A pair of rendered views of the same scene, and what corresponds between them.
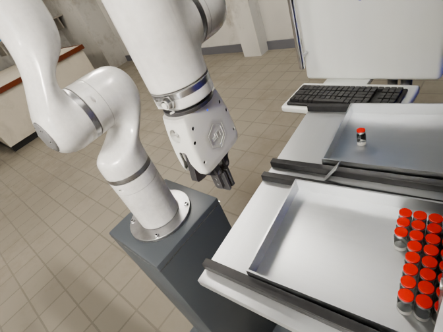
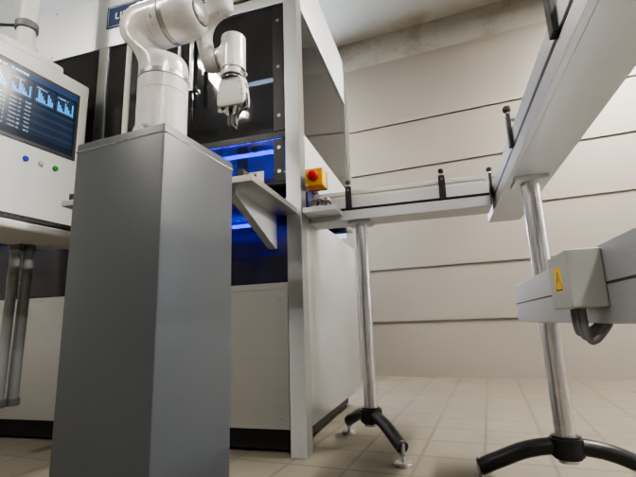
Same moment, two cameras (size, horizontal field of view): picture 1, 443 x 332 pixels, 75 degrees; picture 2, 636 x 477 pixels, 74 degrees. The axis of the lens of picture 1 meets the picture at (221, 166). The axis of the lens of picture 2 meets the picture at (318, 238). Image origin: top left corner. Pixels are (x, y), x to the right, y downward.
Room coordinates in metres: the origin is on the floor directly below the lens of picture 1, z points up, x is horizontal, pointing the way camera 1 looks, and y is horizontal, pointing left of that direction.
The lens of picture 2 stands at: (0.84, 1.23, 0.44)
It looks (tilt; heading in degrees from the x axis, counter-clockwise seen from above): 12 degrees up; 238
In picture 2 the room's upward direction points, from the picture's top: 2 degrees counter-clockwise
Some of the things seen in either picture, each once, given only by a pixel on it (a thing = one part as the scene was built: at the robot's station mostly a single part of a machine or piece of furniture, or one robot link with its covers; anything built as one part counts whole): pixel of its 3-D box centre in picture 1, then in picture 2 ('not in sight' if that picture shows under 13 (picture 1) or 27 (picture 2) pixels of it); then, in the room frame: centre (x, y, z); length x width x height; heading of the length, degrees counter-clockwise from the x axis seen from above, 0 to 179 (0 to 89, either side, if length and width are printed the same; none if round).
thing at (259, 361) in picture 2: not in sight; (150, 330); (0.39, -1.21, 0.44); 2.06 x 1.00 x 0.88; 132
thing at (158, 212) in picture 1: (146, 193); (162, 118); (0.65, 0.22, 0.95); 0.19 x 0.19 x 0.18
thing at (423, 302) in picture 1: (429, 263); not in sight; (0.22, -0.25, 0.90); 0.18 x 0.02 x 0.05; 133
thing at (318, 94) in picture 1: (341, 96); (37, 226); (0.92, -0.52, 0.82); 0.40 x 0.14 x 0.02; 35
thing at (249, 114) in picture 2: not in sight; (238, 76); (0.25, -0.33, 1.50); 0.43 x 0.01 x 0.59; 132
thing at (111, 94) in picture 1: (113, 123); (154, 45); (0.67, 0.20, 1.16); 0.19 x 0.12 x 0.24; 129
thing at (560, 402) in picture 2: not in sight; (547, 311); (-0.32, 0.56, 0.46); 0.09 x 0.09 x 0.77; 42
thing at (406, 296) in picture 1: (413, 258); not in sight; (0.23, -0.23, 0.90); 0.18 x 0.02 x 0.05; 133
